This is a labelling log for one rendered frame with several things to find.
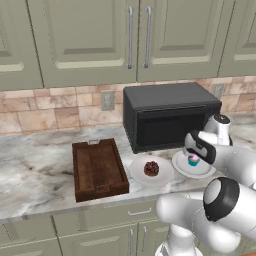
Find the black microwave oven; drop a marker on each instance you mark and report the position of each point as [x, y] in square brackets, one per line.
[166, 110]

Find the green cupboard door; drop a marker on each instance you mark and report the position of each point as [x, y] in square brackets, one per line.
[16, 40]
[154, 238]
[96, 241]
[30, 249]
[86, 40]
[186, 36]
[241, 36]

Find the green drawer front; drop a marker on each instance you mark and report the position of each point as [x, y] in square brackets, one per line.
[26, 231]
[106, 215]

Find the white plate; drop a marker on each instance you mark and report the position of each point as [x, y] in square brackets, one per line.
[196, 170]
[140, 171]

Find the green upper cupboard door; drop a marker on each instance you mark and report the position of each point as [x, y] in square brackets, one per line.
[86, 40]
[16, 40]
[186, 36]
[241, 36]

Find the dark wooden tray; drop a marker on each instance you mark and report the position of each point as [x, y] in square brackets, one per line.
[98, 170]

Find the green lower cupboard door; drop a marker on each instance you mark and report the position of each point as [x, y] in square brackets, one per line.
[30, 249]
[96, 241]
[154, 238]

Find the grey wall outlet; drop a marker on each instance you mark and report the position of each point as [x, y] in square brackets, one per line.
[217, 91]
[107, 100]

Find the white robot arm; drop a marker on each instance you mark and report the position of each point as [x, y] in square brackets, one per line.
[233, 160]

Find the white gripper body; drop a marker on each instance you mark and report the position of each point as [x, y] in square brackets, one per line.
[186, 151]

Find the chocolate sprinkled donut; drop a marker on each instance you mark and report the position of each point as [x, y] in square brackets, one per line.
[151, 168]

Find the pink frosted blue cupcake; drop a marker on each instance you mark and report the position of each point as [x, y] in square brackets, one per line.
[193, 161]

